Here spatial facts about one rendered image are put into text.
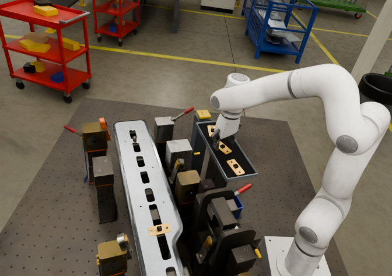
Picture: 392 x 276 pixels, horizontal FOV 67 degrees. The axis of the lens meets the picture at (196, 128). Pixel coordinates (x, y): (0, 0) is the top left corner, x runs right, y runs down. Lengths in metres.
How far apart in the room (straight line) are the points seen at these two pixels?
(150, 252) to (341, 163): 0.69
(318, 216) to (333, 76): 0.47
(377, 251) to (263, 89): 2.13
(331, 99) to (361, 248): 2.07
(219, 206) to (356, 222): 2.10
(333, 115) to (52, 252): 1.25
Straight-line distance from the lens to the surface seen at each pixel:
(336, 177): 1.01
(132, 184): 1.31
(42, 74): 3.90
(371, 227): 3.06
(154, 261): 1.12
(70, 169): 1.84
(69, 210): 1.65
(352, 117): 0.86
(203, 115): 1.47
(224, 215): 1.01
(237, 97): 1.01
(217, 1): 7.64
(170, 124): 1.55
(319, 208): 1.13
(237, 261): 1.02
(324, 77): 0.90
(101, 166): 1.36
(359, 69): 4.74
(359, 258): 2.78
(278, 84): 0.97
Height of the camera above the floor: 1.98
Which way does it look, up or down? 37 degrees down
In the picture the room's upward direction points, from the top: 9 degrees clockwise
